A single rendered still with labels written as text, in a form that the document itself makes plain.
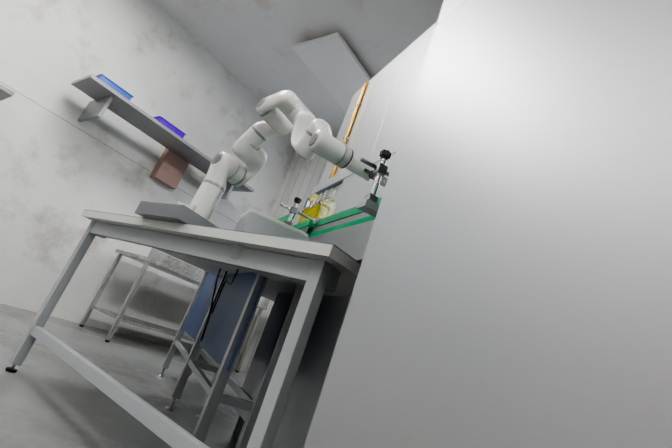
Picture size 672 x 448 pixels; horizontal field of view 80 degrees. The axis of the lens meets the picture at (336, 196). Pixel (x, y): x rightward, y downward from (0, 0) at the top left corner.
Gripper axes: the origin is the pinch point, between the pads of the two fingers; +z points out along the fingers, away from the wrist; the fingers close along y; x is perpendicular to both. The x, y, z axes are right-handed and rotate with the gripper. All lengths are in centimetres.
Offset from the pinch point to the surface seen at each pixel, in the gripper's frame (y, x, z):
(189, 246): -20, -55, -40
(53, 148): -311, -128, -109
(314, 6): -262, 105, 19
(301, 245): 26.2, -26.0, -27.2
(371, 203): 38.2, -6.3, -23.5
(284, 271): 22.4, -35.8, -25.3
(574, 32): 80, 27, -40
